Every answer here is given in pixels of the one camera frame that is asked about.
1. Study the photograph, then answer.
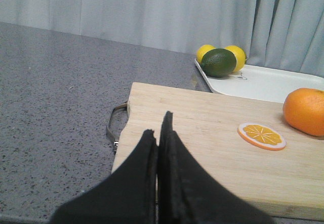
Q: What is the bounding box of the yellow lemon right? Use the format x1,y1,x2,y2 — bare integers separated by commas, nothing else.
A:
225,45,246,73

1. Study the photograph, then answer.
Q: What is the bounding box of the wooden cutting board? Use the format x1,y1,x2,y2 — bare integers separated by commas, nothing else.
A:
113,82,323,220

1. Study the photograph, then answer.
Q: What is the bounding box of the yellow lemon left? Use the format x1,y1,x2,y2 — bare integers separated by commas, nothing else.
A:
196,44,215,63

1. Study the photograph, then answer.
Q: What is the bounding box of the whole orange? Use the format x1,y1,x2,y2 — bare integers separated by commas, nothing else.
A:
282,88,323,137

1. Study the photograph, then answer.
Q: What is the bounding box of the white tray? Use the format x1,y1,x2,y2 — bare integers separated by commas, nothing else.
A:
194,61,324,103

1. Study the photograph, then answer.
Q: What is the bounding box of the yellow lemon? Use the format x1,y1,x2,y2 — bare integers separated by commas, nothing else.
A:
225,45,246,73
196,44,215,63

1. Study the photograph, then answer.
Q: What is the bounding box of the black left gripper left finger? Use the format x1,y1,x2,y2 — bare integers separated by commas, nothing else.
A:
50,129,158,223

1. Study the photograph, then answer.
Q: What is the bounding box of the green lime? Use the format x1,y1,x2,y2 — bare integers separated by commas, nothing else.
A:
200,49,236,78

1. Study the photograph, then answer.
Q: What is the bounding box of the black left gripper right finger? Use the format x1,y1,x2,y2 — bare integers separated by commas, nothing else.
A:
157,112,274,223

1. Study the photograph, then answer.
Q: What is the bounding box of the grey curtain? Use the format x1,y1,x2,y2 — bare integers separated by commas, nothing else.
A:
1,0,323,76

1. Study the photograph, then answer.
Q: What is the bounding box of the orange slice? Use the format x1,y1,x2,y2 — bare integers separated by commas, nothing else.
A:
237,122,287,151

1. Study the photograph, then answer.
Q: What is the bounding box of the metal cutting board handle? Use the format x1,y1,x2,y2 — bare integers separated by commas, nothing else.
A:
106,101,128,154

